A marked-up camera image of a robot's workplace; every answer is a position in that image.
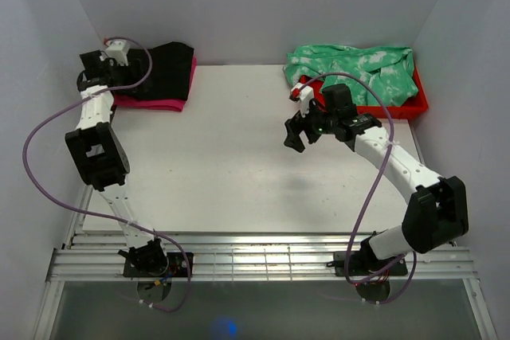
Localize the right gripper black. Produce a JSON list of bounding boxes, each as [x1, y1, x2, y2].
[[284, 97, 337, 152]]

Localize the black trousers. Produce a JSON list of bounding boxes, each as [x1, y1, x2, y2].
[[116, 41, 194, 101]]

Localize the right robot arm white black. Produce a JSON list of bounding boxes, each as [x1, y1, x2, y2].
[[284, 84, 469, 274]]

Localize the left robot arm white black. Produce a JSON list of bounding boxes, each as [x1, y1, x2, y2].
[[65, 49, 169, 276]]

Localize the pink folded trousers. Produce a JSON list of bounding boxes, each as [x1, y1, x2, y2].
[[114, 55, 197, 112]]

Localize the green white tie-dye trousers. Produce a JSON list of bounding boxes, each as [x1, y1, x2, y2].
[[283, 45, 418, 107]]

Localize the red plastic tray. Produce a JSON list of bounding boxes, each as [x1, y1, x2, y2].
[[298, 68, 429, 120]]

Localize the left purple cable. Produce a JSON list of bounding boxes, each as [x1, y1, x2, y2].
[[22, 36, 192, 314]]

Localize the purple cable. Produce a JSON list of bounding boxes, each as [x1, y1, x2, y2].
[[22, 36, 192, 314], [298, 72, 418, 305]]

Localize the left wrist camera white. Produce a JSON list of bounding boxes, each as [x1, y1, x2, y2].
[[104, 38, 131, 66]]

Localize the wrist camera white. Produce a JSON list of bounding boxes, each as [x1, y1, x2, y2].
[[104, 38, 131, 66], [289, 82, 315, 117]]

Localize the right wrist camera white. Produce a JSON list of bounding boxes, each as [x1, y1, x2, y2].
[[289, 82, 315, 117]]

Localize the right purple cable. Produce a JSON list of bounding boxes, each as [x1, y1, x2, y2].
[[298, 72, 418, 305]]

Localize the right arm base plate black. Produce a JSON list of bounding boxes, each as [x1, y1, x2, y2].
[[333, 250, 408, 277]]

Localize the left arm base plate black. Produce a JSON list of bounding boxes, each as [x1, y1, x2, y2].
[[122, 252, 194, 279]]

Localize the aluminium rail frame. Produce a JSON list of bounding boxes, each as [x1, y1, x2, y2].
[[46, 111, 504, 339]]

